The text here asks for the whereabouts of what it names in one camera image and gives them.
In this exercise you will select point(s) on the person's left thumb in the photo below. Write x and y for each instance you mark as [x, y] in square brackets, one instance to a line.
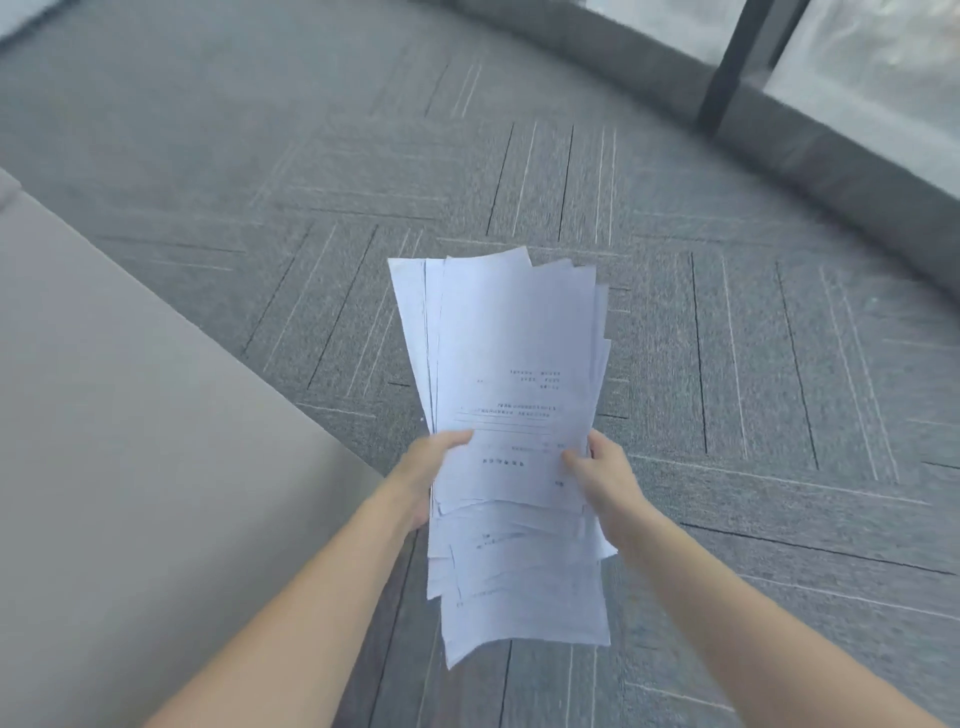
[454, 440]

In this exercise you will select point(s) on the person's left forearm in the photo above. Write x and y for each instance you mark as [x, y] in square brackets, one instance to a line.
[296, 619]

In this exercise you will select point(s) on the glass window pane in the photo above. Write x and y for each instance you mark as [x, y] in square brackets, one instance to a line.
[652, 22]
[870, 67]

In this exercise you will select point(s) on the person's left hand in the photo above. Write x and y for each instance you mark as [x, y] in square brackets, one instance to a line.
[418, 472]

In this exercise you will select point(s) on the person's right forearm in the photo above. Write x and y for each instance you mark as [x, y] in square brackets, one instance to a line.
[739, 630]

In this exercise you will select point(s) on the grey window sill ledge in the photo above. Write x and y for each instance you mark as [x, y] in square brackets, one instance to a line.
[750, 120]

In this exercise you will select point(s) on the grey table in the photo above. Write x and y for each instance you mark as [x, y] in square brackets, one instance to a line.
[135, 480]

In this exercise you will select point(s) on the stack of white printed papers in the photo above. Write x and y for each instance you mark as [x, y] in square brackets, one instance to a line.
[510, 420]

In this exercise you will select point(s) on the black window frame post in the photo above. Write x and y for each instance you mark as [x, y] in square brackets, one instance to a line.
[739, 64]

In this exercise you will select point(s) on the person's right thumb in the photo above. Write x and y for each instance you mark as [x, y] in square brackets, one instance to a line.
[579, 463]

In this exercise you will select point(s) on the person's right hand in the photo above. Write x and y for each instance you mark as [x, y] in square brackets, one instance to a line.
[609, 480]

